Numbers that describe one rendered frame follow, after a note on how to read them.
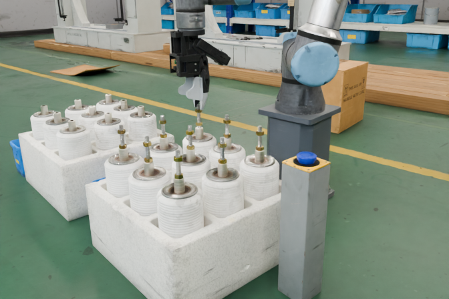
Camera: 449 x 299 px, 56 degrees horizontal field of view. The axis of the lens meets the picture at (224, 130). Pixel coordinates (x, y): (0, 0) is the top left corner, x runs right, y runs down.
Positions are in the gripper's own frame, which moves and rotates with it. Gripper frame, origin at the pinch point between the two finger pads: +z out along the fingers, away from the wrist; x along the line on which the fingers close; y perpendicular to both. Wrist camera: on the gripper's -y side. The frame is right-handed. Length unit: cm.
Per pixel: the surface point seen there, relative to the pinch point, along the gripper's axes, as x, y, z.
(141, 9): -309, -80, -13
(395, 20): -255, -368, 6
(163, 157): 7.0, 14.1, 10.7
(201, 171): 18.8, 8.9, 11.2
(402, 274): 48, -29, 35
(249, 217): 32.9, 4.1, 17.8
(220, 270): 34.9, 12.3, 27.3
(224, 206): 30.0, 8.8, 15.3
